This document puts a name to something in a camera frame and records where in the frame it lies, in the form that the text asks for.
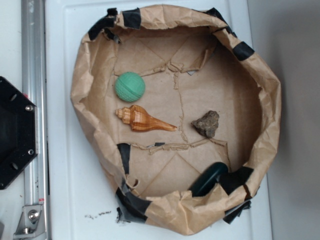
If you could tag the dark green plastic pickle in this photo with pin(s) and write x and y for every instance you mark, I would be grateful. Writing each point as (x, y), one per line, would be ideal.
(208, 179)

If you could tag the orange spiral seashell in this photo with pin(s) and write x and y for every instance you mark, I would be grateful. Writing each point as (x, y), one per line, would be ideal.
(140, 120)

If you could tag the brown paper bag bin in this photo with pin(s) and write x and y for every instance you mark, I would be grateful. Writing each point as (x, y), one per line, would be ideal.
(191, 63)

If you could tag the green dimpled ball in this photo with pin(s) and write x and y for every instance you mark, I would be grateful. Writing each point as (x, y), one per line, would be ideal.
(130, 87)

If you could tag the brown rock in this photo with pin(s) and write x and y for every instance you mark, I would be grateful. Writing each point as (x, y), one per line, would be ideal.
(207, 125)

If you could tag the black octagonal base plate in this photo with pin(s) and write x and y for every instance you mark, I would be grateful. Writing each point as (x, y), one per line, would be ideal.
(18, 137)

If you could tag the aluminium extrusion rail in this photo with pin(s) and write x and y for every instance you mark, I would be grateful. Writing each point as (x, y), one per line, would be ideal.
(36, 174)

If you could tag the metal corner bracket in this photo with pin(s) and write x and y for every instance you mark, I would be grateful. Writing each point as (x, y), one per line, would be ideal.
(31, 225)

